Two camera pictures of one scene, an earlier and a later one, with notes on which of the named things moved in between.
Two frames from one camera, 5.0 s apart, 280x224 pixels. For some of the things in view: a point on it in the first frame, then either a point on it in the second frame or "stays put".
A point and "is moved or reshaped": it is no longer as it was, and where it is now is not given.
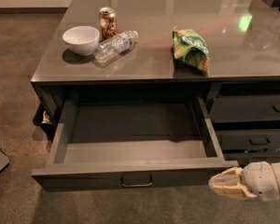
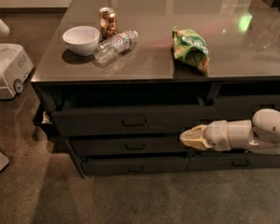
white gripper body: x=259 y=180 → x=217 y=134
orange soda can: x=107 y=22 stays put
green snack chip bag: x=191 y=49 stays put
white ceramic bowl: x=82 y=40 stays put
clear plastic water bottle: x=113 y=47 stays put
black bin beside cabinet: x=45 y=117 stays put
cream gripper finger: x=229 y=177 → x=196 y=133
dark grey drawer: x=107 y=142 is moved or reshaped
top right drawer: x=250 y=107 stays put
